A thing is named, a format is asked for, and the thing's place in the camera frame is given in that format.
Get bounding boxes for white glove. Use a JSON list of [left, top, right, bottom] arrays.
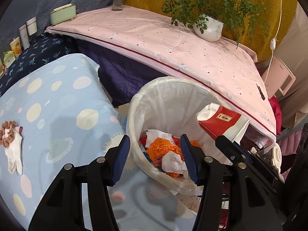
[[5, 126, 23, 175]]

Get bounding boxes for brown scrunchie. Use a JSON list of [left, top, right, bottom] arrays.
[[1, 121, 17, 148]]

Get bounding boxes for orange plastic bag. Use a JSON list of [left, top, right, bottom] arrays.
[[143, 137, 188, 179]]

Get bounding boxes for white paper towel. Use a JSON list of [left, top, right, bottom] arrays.
[[145, 129, 175, 148]]

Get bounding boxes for white lined trash bin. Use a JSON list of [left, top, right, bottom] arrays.
[[126, 77, 231, 196]]

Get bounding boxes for pink quilted jacket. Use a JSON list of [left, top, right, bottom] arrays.
[[278, 130, 302, 179]]

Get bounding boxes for black hair clip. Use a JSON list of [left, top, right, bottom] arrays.
[[256, 85, 265, 101]]

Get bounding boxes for light blue patterned tablecloth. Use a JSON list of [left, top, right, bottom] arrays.
[[1, 54, 196, 230]]

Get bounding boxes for pink bed sheet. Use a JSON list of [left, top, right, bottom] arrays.
[[46, 6, 276, 140]]

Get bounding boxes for white card box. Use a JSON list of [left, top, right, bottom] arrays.
[[0, 59, 6, 78]]

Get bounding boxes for white green small box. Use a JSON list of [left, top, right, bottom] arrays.
[[4, 51, 16, 68]]

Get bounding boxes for navy floral cloth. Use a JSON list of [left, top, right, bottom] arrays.
[[1, 33, 79, 95]]

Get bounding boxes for orange printed small box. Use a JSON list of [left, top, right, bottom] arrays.
[[10, 37, 22, 58]]

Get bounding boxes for white tall bottle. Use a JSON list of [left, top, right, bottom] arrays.
[[19, 24, 30, 49]]

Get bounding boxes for white jar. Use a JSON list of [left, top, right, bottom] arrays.
[[26, 17, 37, 36]]

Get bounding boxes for mint green tissue box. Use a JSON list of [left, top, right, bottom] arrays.
[[50, 3, 76, 26]]

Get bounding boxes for white potted green plant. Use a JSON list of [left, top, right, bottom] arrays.
[[162, 0, 270, 42]]

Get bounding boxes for blue velvet backdrop cloth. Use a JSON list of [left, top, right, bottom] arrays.
[[1, 0, 113, 53]]

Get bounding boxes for white lamp cable with switch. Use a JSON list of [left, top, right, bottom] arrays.
[[264, 0, 284, 83]]

